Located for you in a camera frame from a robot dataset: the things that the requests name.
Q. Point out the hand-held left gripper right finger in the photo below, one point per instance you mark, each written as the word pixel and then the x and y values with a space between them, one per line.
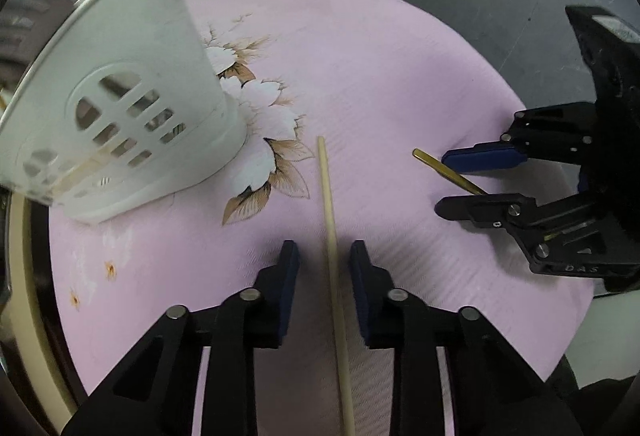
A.
pixel 361 296

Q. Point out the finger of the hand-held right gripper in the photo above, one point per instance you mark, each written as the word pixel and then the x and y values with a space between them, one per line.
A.
pixel 485 159
pixel 480 210

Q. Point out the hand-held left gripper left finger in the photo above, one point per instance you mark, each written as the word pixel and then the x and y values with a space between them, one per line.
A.
pixel 290 296

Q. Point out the wooden chopstick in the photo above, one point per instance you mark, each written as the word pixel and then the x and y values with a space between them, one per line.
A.
pixel 330 216

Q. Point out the white plastic utensil basket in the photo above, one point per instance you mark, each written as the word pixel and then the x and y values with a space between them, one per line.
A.
pixel 125 41

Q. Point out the pink floral tablecloth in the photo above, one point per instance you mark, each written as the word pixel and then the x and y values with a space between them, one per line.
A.
pixel 400 66

